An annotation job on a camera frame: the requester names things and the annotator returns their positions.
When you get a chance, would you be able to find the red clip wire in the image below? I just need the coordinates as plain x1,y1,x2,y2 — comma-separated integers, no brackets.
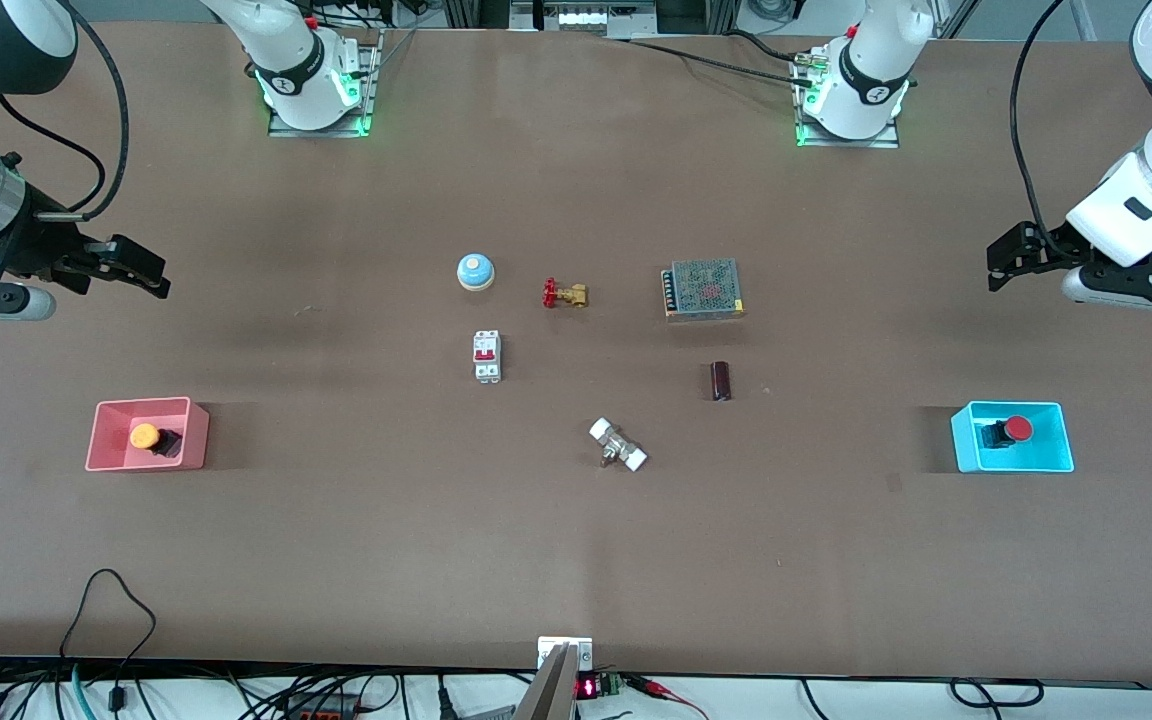
636,676,709,720

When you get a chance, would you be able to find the cyan plastic bin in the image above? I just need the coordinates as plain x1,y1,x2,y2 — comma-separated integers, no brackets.
950,401,1076,474

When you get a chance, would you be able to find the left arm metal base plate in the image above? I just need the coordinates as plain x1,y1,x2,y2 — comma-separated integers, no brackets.
794,50,901,150

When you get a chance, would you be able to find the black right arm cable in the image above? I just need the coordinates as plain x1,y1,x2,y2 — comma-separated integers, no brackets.
0,0,129,219

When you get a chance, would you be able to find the black coiled cable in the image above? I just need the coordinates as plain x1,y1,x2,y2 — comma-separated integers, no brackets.
949,678,1044,707

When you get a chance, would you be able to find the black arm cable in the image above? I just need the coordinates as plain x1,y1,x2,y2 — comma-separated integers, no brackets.
1011,0,1077,246
0,0,129,219

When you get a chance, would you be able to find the thin black looped cable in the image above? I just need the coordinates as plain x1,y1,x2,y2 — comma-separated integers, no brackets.
61,568,158,713

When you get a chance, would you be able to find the silver white pipe fitting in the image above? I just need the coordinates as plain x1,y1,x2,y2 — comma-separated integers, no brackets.
588,417,649,473

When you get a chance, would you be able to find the metal mesh power supply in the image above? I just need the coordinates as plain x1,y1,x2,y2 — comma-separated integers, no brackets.
661,258,746,322

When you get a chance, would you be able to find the yellow push button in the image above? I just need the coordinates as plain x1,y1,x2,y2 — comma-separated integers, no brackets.
128,423,183,460

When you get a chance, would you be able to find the pink plastic bin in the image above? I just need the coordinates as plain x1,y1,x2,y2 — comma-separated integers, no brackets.
85,397,210,472

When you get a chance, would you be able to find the metal frame device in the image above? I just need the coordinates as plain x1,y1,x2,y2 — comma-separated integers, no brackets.
509,0,659,39

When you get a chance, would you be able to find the black tabletop cable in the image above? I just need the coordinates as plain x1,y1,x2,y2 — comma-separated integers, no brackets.
626,30,822,86

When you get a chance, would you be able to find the red push button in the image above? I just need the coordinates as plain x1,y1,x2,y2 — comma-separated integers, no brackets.
979,415,1035,449

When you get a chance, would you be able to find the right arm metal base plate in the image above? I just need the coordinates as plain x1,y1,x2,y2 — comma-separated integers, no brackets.
268,28,384,138

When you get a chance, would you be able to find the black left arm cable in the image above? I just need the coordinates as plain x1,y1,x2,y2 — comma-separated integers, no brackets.
1011,0,1077,246

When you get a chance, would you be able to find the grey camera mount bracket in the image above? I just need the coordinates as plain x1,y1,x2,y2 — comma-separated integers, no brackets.
537,636,594,720

